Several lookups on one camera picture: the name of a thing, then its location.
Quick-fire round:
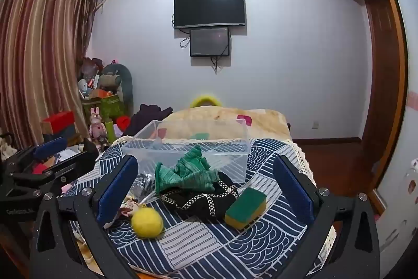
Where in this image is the dark clothing pile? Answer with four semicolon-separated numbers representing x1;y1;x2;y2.
129;103;173;137

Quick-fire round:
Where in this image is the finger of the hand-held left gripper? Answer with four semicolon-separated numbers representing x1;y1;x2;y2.
7;136;68;175
20;139;100;188

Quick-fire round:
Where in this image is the clear plastic storage box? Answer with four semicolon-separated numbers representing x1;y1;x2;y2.
121;120;251;183

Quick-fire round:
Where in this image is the wooden wardrobe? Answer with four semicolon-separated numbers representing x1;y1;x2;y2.
315;0;409;214

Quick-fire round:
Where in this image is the grey green plush toy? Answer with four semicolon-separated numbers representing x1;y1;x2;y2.
99;64;134;116

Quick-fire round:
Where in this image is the silver foil packet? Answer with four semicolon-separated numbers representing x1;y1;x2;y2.
129;172;158;200

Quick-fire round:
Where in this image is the striped brown curtain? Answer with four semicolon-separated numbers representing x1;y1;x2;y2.
0;0;102;149

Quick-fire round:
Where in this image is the navy patterned tablecloth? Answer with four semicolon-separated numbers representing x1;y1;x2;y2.
67;134;337;276

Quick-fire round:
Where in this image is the small black wall monitor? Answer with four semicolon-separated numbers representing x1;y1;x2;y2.
190;27;231;58

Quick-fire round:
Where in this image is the pink rabbit figurine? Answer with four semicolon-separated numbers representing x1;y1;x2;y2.
89;107;109;150

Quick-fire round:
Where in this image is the red box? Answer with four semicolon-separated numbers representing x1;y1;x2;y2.
41;111;76;136

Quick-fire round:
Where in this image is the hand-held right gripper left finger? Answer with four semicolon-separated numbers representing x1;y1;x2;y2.
30;155;142;279

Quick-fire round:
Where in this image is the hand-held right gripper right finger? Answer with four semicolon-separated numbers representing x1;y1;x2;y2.
274;155;381;279

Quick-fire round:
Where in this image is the cartoon doll keychain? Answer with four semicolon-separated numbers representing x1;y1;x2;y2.
118;196;142;219

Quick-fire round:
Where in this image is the yellow pompom ball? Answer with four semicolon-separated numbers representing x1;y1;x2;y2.
131;208;164;238

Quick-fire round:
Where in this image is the black patterned cloth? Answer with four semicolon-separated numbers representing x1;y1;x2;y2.
158;172;248;223

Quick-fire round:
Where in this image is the large black wall television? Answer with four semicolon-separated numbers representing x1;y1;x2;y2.
173;0;246;29

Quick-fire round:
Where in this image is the yellow fuzzy ring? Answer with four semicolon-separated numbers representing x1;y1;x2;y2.
190;94;223;109

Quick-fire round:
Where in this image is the green cardboard box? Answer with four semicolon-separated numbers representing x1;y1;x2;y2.
82;95;126;123

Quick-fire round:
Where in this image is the green bottle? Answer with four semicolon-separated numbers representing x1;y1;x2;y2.
104;120;117;144

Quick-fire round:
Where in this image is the green yellow sponge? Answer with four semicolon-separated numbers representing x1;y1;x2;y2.
224;187;267;230

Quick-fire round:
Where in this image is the beige fleece blanket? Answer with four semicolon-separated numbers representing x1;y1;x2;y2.
156;106;291;144

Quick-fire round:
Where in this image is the green knitted sock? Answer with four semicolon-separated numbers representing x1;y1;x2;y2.
154;145;227;194

